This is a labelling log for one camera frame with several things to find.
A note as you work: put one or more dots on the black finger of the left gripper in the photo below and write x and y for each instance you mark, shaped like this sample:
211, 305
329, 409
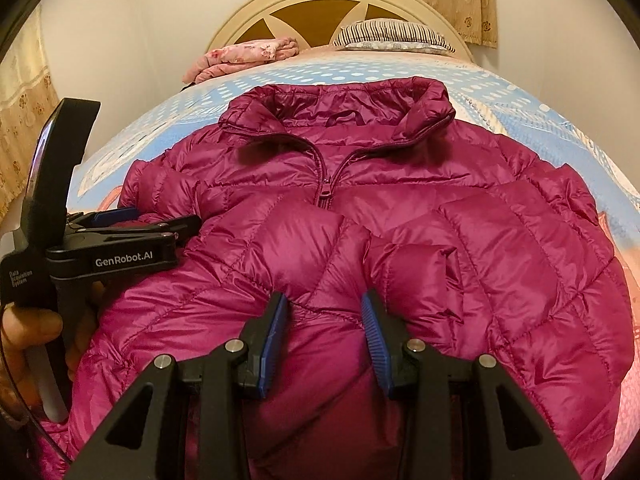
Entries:
138, 234
103, 219

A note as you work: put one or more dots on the striped pillow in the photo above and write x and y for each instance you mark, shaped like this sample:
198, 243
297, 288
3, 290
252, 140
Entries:
394, 35

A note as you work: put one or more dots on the pink floral folded blanket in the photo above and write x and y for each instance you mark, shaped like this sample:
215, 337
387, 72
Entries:
237, 57

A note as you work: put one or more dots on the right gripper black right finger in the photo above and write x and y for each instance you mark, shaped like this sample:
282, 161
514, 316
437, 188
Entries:
464, 419

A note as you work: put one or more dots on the beige floral side curtain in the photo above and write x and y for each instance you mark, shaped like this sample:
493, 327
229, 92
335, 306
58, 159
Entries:
28, 98

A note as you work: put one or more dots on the magenta quilted puffer jacket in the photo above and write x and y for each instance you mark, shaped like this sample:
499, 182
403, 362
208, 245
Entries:
375, 239

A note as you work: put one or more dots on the cream wooden headboard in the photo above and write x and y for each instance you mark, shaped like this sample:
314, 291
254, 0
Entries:
315, 23

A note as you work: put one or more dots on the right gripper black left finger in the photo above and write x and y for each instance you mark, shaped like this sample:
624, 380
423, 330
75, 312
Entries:
144, 435

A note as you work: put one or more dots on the blue pink patterned bedspread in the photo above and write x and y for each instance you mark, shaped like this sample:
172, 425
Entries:
525, 105

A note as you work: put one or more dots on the person's left hand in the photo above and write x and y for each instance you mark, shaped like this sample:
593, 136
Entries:
25, 328

